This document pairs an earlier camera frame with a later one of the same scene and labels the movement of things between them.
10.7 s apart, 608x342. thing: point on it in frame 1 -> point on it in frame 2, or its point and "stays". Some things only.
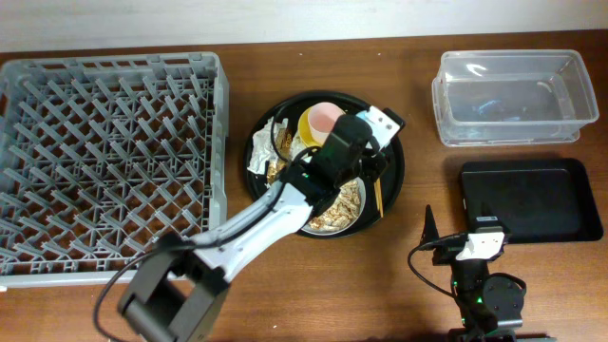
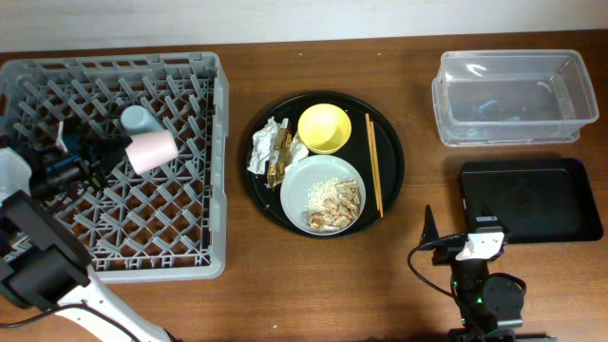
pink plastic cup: [322, 119] -> [151, 150]
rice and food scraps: [343, 211] stays
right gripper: [444, 255] stays
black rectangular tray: [540, 200] stays
